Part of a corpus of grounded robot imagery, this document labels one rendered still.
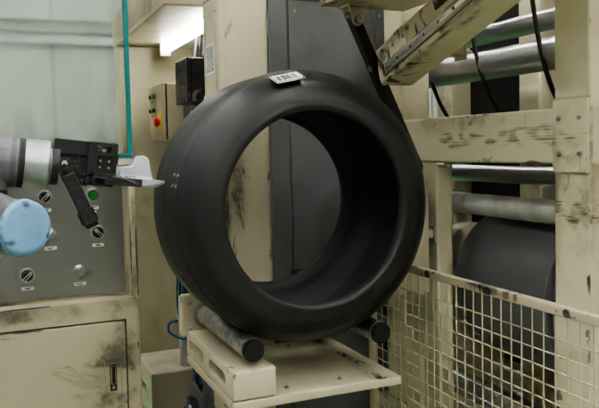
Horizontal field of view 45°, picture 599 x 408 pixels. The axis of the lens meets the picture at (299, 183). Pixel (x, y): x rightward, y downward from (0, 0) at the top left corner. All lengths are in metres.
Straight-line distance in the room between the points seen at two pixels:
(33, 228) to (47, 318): 0.77
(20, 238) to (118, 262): 0.82
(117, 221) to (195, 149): 0.68
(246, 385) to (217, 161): 0.43
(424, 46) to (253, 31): 0.42
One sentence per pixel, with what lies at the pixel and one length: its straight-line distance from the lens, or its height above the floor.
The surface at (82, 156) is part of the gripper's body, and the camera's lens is 1.39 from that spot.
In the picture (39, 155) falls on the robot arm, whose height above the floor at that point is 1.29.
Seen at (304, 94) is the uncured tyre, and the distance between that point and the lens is 1.41.
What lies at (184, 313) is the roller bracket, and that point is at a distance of 1.73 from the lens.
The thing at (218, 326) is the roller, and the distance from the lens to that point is 1.57.
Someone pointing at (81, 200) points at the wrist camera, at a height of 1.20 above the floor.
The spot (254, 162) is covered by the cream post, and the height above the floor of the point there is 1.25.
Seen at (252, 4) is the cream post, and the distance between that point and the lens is 1.80.
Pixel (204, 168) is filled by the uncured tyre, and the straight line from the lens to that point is 1.34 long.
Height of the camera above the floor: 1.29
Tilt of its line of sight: 3 degrees down
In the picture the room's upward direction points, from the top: 1 degrees counter-clockwise
